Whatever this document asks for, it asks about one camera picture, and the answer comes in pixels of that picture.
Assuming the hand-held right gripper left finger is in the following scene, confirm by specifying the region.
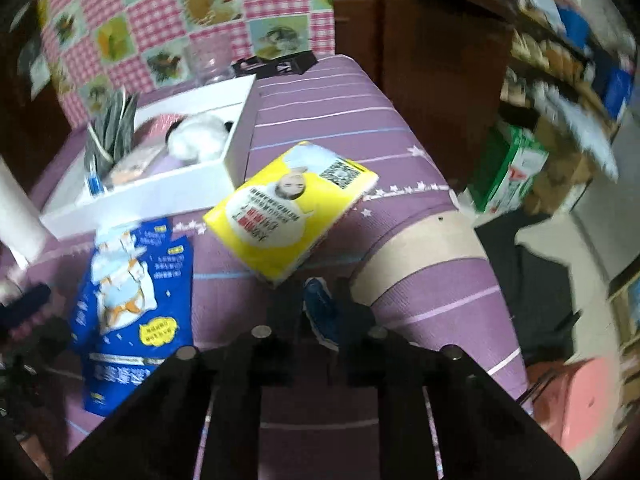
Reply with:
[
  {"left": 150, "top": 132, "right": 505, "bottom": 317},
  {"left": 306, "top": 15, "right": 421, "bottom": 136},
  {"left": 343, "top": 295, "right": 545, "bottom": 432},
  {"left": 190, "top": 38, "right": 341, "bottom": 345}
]
[{"left": 55, "top": 280, "right": 306, "bottom": 480}]

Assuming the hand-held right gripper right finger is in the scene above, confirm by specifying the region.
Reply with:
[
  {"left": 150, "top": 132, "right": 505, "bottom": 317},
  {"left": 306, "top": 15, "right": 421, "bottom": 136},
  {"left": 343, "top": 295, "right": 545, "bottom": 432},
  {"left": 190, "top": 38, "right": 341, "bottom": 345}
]
[{"left": 335, "top": 277, "right": 583, "bottom": 480}]

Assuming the small blue white sachet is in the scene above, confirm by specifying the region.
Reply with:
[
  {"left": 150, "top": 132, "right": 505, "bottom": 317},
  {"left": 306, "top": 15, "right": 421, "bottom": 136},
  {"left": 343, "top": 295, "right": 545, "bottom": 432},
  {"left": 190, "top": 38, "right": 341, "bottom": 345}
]
[{"left": 302, "top": 277, "right": 343, "bottom": 351}]

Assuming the white shallow cardboard box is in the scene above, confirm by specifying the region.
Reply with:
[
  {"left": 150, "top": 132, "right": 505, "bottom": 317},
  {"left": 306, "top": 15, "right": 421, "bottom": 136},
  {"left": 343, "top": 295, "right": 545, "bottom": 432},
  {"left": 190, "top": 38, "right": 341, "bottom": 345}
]
[{"left": 39, "top": 74, "right": 258, "bottom": 241}]

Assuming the white plush toy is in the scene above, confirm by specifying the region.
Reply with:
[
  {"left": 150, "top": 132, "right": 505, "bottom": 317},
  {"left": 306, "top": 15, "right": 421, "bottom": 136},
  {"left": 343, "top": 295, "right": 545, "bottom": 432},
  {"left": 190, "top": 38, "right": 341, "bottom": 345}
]
[{"left": 165, "top": 112, "right": 236, "bottom": 163}]

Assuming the clear powder puff packet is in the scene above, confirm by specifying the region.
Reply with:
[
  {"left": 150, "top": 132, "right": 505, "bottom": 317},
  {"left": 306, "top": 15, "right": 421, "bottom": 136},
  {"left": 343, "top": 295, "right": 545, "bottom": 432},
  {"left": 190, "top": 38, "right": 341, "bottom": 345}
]
[{"left": 105, "top": 145, "right": 166, "bottom": 186}]

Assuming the grey plaid cloth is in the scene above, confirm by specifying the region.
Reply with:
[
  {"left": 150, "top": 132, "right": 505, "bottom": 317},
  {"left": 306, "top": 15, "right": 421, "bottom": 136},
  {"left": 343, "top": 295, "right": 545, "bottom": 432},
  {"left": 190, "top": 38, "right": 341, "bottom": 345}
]
[{"left": 82, "top": 87, "right": 141, "bottom": 196}]

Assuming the yellow tissue packet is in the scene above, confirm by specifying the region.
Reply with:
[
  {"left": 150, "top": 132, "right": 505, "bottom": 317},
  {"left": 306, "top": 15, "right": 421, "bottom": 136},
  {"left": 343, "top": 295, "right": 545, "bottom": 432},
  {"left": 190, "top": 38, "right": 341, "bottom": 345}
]
[{"left": 202, "top": 141, "right": 379, "bottom": 288}]

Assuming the blue printed packet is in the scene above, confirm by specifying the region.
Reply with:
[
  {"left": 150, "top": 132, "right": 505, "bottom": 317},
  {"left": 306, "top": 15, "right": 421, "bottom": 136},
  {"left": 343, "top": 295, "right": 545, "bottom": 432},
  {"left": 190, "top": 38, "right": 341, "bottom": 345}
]
[{"left": 67, "top": 215, "right": 196, "bottom": 418}]

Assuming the dark cloth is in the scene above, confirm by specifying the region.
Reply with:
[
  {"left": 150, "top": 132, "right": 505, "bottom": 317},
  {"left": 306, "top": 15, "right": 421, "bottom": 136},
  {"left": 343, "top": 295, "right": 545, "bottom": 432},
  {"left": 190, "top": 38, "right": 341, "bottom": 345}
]
[{"left": 472, "top": 210, "right": 583, "bottom": 366}]

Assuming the green white carton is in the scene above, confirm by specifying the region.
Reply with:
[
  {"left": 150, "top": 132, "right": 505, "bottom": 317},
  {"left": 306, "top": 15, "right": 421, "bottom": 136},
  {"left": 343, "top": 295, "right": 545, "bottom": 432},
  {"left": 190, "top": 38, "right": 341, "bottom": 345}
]
[{"left": 467, "top": 125, "right": 551, "bottom": 213}]

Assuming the pink stool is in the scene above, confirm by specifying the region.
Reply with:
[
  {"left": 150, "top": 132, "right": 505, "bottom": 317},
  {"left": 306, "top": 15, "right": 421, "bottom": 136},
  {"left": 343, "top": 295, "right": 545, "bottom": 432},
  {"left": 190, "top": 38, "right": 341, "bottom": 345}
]
[{"left": 525, "top": 355, "right": 623, "bottom": 456}]

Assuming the black clip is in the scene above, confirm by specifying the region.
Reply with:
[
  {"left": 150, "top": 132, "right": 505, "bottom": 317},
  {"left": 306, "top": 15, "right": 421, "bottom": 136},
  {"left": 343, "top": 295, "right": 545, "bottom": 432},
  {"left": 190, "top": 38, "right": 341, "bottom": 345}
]
[{"left": 231, "top": 52, "right": 319, "bottom": 78}]

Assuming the purple spray bottle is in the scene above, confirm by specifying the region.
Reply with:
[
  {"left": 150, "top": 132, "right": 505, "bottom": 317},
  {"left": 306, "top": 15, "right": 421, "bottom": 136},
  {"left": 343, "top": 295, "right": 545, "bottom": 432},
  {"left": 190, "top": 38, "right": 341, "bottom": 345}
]
[{"left": 0, "top": 280, "right": 71, "bottom": 356}]

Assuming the brown wooden cabinet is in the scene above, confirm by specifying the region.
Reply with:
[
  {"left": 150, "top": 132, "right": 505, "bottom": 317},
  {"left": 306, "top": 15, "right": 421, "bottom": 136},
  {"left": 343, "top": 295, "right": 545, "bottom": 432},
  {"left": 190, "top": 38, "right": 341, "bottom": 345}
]
[{"left": 330, "top": 0, "right": 521, "bottom": 191}]

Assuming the clear plastic cup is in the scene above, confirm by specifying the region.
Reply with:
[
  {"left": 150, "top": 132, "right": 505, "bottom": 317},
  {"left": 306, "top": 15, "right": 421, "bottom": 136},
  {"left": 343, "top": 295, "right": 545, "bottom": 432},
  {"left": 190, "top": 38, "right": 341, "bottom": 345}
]
[{"left": 185, "top": 37, "right": 236, "bottom": 86}]

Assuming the white paper towel roll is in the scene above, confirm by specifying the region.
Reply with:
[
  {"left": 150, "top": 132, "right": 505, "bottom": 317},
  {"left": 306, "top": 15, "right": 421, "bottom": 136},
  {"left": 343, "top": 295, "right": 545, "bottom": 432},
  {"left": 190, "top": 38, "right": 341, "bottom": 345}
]
[{"left": 0, "top": 155, "right": 47, "bottom": 263}]

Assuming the pink checkered printed cloth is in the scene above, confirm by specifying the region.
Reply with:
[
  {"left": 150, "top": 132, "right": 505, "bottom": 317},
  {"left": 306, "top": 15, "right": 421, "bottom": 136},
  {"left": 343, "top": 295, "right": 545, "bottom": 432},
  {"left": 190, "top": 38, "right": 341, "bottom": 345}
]
[{"left": 35, "top": 0, "right": 337, "bottom": 128}]

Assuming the cluttered storage shelf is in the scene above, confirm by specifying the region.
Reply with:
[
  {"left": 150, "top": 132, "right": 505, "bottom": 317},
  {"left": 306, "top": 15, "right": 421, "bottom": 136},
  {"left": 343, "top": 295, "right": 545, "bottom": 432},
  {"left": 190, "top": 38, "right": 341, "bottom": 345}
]
[{"left": 500, "top": 0, "right": 640, "bottom": 201}]

